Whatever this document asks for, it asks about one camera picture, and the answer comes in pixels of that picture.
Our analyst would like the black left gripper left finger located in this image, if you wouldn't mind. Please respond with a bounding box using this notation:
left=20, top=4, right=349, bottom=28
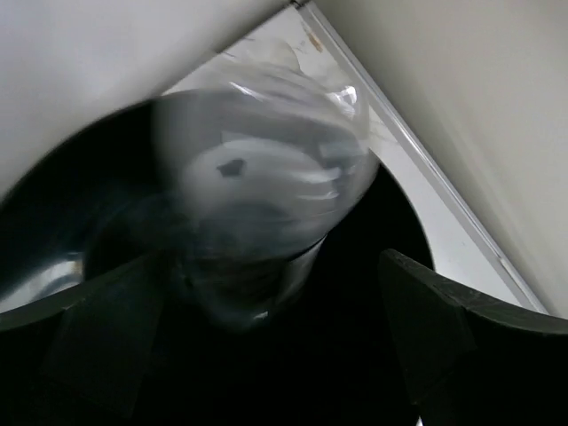
left=1, top=255, right=169, bottom=425

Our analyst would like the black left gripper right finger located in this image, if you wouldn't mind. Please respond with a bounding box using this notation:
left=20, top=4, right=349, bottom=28
left=379, top=249, right=567, bottom=425

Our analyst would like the small clear bottle black label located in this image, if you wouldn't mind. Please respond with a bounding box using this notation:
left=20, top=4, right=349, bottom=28
left=152, top=57, right=378, bottom=330

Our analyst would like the black plastic bin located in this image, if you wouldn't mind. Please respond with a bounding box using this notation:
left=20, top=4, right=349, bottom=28
left=0, top=88, right=435, bottom=332

